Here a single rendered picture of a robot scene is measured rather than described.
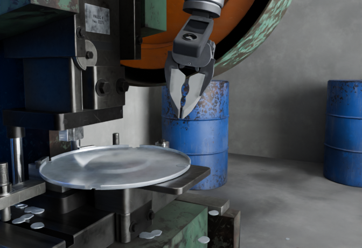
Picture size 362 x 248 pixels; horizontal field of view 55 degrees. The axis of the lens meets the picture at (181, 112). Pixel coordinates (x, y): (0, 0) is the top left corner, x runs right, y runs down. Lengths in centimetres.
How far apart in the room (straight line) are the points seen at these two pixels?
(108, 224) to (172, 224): 15
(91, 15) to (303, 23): 334
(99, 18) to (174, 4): 37
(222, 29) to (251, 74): 306
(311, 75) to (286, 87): 28
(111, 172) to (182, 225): 21
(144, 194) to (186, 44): 31
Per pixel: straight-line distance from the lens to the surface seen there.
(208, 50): 63
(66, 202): 70
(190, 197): 92
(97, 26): 71
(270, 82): 394
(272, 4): 89
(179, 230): 74
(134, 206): 69
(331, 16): 389
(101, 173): 65
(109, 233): 69
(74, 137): 75
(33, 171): 76
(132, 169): 66
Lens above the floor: 97
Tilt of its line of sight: 7 degrees down
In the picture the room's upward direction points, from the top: straight up
